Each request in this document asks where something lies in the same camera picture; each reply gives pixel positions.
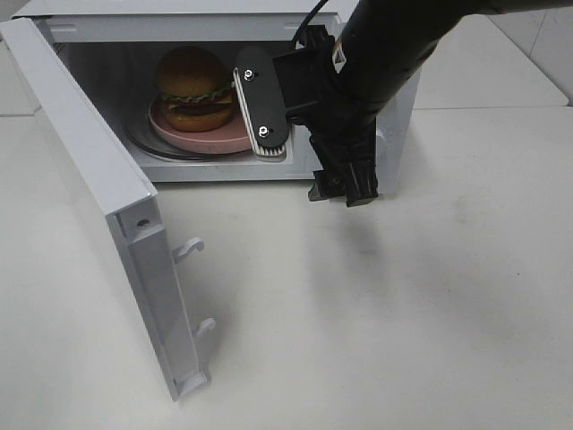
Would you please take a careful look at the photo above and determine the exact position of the pink round plate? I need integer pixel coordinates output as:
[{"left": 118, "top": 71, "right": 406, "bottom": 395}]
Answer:
[{"left": 148, "top": 100, "right": 251, "bottom": 155}]

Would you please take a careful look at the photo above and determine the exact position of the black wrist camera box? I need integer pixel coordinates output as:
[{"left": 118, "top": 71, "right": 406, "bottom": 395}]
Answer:
[{"left": 233, "top": 46, "right": 290, "bottom": 162}]

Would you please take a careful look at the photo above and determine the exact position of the glass microwave turntable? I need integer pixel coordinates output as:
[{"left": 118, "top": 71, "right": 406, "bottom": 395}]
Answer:
[{"left": 125, "top": 131, "right": 216, "bottom": 161}]

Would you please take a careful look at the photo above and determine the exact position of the burger with lettuce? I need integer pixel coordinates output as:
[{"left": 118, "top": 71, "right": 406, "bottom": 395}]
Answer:
[{"left": 155, "top": 46, "right": 235, "bottom": 133}]

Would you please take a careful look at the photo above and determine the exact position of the white microwave oven body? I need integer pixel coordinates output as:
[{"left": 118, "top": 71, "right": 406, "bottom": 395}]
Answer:
[{"left": 10, "top": 1, "right": 320, "bottom": 184}]

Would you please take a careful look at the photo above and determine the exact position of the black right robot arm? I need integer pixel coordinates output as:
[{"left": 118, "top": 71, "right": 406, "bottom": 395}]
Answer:
[{"left": 272, "top": 0, "right": 572, "bottom": 207}]

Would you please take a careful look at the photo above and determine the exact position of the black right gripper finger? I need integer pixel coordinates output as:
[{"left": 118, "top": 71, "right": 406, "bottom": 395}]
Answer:
[
  {"left": 338, "top": 133, "right": 379, "bottom": 207},
  {"left": 308, "top": 134, "right": 346, "bottom": 202}
]

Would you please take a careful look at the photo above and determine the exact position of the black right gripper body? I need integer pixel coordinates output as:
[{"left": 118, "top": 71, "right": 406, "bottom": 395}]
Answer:
[{"left": 272, "top": 24, "right": 386, "bottom": 149}]

